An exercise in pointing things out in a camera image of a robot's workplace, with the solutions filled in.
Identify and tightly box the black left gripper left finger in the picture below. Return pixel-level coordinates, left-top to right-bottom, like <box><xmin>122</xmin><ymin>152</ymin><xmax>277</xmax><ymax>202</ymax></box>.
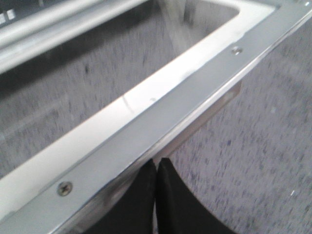
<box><xmin>94</xmin><ymin>160</ymin><xmax>156</xmax><ymax>234</ymax></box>

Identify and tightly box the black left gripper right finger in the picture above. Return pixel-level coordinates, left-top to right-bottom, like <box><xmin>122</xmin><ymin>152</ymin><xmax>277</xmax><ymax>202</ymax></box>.
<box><xmin>157</xmin><ymin>158</ymin><xmax>234</xmax><ymax>234</ymax></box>

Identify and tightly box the metal oven door handle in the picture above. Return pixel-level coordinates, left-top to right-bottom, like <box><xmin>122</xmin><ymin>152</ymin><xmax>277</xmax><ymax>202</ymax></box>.
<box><xmin>69</xmin><ymin>82</ymin><xmax>242</xmax><ymax>234</ymax></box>

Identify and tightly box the cream white toaster oven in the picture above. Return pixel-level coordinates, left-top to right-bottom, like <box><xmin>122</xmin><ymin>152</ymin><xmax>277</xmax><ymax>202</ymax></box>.
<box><xmin>0</xmin><ymin>0</ymin><xmax>156</xmax><ymax>74</ymax></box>

